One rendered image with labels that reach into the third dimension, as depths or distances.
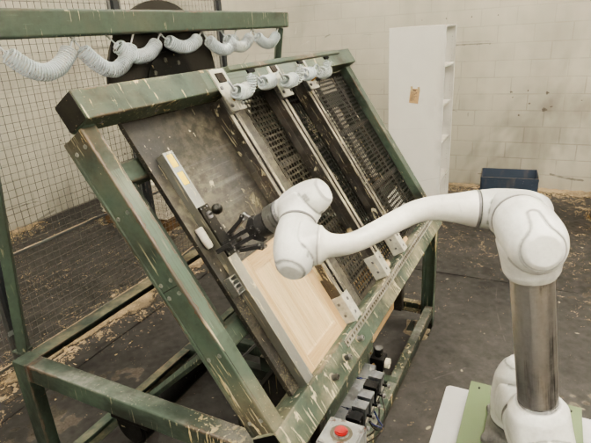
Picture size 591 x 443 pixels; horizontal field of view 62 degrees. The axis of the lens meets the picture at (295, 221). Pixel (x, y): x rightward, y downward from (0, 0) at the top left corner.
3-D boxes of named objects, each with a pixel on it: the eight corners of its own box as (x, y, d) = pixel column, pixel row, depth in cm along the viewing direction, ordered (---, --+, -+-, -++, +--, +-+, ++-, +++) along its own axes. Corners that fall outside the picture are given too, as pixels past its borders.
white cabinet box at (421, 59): (437, 218, 563) (446, 25, 490) (387, 213, 588) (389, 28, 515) (447, 201, 613) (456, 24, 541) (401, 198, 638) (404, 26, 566)
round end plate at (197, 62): (134, 184, 230) (99, -4, 202) (124, 183, 233) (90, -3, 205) (230, 146, 296) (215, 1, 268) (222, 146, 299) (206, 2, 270)
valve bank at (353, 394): (364, 475, 178) (363, 422, 169) (328, 461, 184) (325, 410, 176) (403, 388, 219) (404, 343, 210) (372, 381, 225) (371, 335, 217)
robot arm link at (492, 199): (476, 178, 135) (487, 193, 122) (547, 180, 132) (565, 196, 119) (471, 224, 139) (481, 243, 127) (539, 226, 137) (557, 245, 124)
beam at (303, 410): (270, 469, 161) (295, 465, 155) (251, 439, 160) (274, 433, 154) (428, 228, 342) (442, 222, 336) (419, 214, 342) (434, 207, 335)
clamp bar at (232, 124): (341, 327, 210) (388, 310, 197) (192, 84, 203) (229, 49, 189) (350, 315, 219) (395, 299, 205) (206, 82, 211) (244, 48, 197)
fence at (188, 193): (299, 387, 177) (307, 384, 175) (155, 158, 171) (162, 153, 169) (305, 378, 182) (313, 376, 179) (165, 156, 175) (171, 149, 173)
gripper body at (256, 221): (256, 212, 142) (235, 225, 147) (272, 237, 142) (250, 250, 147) (269, 204, 148) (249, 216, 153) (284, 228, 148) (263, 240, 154)
